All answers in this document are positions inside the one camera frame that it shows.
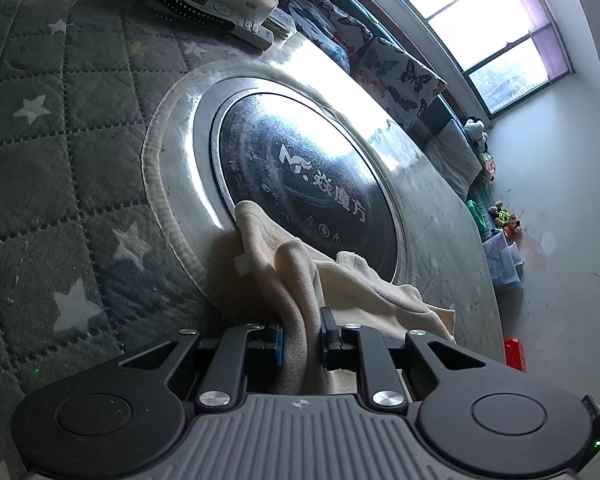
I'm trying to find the cream cloth garment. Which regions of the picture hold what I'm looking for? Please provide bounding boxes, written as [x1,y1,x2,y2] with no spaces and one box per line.
[235,200,455,394]

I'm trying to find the red plastic stool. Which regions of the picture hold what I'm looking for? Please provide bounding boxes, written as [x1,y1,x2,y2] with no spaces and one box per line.
[504,338,527,373]

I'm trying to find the clear plastic storage box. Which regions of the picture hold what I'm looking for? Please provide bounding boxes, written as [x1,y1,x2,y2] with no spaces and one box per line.
[482,233,524,292]

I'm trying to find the green brown plush toys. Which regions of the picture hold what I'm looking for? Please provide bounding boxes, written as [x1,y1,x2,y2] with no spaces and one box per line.
[489,202,522,238]

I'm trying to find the grey cushion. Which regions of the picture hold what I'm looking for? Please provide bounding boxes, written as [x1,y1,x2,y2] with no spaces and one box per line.
[425,119,482,200]

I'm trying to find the black induction cooktop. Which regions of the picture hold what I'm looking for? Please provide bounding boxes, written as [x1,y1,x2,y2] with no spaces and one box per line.
[192,77,406,282]

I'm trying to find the panda plush toy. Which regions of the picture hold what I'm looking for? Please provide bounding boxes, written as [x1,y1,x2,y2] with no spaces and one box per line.
[464,117,488,150]

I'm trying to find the right butterfly pillow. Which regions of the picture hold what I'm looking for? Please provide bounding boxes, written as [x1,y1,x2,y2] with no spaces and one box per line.
[352,38,446,131]

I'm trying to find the butterfly pillow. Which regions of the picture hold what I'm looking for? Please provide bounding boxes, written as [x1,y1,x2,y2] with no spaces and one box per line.
[352,38,446,131]
[278,0,373,74]

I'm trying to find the left butterfly pillow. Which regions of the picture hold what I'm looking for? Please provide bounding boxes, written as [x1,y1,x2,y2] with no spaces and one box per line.
[278,0,373,74]

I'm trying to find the blue corner sofa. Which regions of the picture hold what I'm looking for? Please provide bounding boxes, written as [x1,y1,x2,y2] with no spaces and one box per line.
[289,0,524,291]

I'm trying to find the small green white box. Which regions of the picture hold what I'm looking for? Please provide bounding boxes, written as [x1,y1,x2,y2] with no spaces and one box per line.
[263,8,297,39]

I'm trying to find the grey quilted star tablecloth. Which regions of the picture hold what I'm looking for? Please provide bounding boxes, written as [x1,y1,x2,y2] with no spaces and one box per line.
[0,0,505,480]

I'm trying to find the teal black device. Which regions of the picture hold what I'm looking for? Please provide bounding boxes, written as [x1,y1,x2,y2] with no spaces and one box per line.
[140,0,274,51]

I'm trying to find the window with green frame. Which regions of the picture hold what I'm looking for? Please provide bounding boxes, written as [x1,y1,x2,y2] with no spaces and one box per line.
[372,0,572,118]

